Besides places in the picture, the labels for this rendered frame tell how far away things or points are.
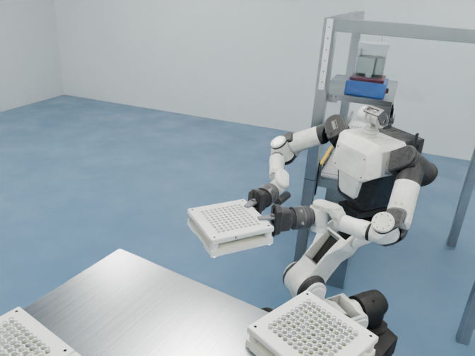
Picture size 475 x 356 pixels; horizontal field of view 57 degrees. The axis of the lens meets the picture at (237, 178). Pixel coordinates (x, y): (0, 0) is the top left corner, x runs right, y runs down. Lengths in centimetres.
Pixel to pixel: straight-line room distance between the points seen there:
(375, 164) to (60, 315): 121
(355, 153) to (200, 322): 92
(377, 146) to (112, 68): 565
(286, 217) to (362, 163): 38
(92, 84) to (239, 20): 264
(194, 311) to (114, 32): 585
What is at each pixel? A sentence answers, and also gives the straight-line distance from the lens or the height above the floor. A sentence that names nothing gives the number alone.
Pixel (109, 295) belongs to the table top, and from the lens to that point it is 143.
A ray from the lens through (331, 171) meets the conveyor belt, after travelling 250.
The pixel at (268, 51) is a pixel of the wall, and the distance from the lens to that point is 584.
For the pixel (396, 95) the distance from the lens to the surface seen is 225.
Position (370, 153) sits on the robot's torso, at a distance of 176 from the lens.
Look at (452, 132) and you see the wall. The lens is 578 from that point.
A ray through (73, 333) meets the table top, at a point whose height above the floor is 88.
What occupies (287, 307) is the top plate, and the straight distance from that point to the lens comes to 127.
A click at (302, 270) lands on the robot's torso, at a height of 64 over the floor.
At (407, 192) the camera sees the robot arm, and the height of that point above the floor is 113.
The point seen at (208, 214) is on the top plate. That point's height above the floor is 97.
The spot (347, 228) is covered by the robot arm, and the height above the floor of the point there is 97.
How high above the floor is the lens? 176
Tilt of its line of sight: 24 degrees down
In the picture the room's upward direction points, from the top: 3 degrees clockwise
